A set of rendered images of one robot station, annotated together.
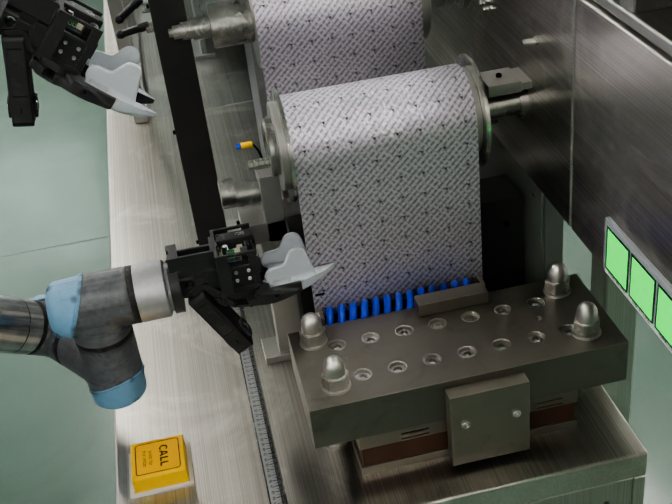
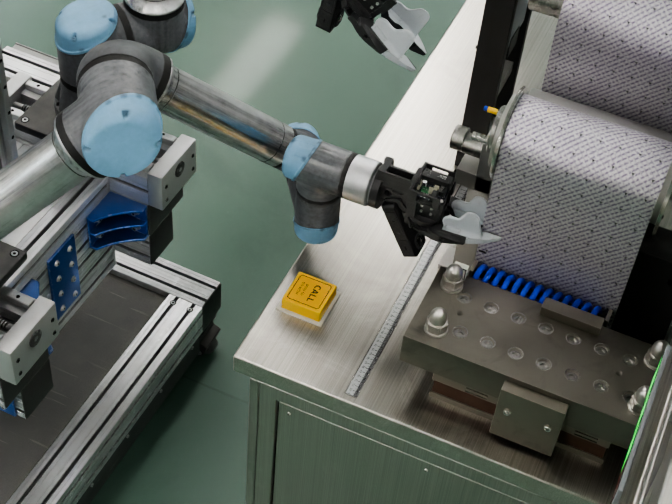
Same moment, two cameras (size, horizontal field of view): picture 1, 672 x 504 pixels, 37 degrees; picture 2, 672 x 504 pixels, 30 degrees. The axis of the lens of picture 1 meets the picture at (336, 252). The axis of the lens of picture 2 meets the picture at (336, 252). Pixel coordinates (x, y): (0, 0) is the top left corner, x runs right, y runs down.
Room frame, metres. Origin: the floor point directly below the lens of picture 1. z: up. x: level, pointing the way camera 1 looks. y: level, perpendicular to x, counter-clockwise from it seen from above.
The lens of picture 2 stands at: (-0.22, -0.40, 2.48)
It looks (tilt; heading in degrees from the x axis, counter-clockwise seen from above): 47 degrees down; 28
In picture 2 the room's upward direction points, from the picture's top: 6 degrees clockwise
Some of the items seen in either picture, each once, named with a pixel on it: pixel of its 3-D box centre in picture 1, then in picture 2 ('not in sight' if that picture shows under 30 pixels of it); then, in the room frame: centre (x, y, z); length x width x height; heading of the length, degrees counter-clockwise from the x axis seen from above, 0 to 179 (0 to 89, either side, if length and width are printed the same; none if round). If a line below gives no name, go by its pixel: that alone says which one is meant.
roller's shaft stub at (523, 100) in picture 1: (499, 104); not in sight; (1.20, -0.24, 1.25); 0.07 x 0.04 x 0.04; 98
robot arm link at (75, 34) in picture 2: not in sight; (90, 40); (1.22, 0.92, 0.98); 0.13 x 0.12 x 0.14; 152
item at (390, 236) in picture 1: (394, 240); (555, 248); (1.12, -0.08, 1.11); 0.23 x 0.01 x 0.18; 98
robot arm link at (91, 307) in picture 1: (94, 304); (320, 166); (1.07, 0.31, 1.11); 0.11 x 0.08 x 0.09; 98
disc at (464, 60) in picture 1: (471, 110); (670, 188); (1.20, -0.20, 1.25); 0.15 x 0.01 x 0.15; 8
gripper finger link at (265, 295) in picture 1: (267, 288); (441, 227); (1.08, 0.09, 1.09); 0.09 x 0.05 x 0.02; 97
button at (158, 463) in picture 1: (159, 463); (309, 296); (0.97, 0.26, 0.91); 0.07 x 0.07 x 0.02; 8
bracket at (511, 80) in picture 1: (503, 79); not in sight; (1.21, -0.24, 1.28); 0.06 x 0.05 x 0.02; 98
